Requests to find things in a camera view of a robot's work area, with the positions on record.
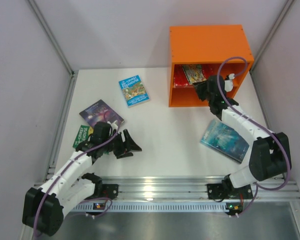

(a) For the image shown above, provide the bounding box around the dark purple galaxy book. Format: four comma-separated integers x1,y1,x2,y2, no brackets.
79,99,125,128

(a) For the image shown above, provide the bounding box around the red treehouse book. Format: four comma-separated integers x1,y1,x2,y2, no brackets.
173,64,214,88

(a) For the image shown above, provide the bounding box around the teal ocean cover book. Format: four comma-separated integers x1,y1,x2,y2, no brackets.
200,119,249,164

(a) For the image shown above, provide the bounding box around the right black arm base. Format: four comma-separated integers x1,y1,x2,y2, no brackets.
206,175,253,203

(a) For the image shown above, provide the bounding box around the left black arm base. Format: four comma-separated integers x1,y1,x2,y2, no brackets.
79,173,119,201

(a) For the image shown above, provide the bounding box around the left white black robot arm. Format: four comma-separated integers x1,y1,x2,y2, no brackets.
22,122,142,236

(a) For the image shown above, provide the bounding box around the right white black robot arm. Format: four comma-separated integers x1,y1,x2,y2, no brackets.
193,75,292,189

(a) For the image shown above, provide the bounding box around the green treehouse book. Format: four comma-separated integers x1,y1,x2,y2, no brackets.
72,125,93,149

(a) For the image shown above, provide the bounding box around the orange wooden shelf cabinet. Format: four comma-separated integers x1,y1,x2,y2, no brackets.
168,24,254,107

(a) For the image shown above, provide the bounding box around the light blue treehouse book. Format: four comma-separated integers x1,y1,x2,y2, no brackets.
118,75,150,108

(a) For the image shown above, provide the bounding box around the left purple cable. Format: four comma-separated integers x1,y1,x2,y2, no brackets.
32,111,123,238

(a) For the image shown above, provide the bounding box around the purple cable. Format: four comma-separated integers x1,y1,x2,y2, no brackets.
218,56,293,218
32,111,123,238

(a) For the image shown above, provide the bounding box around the aluminium mounting rail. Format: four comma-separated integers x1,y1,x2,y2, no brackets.
102,176,300,202

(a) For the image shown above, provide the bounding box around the slotted grey cable duct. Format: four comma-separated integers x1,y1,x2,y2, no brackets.
39,201,295,213

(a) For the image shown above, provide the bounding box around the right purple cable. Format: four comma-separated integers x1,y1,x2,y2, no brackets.
218,56,293,218

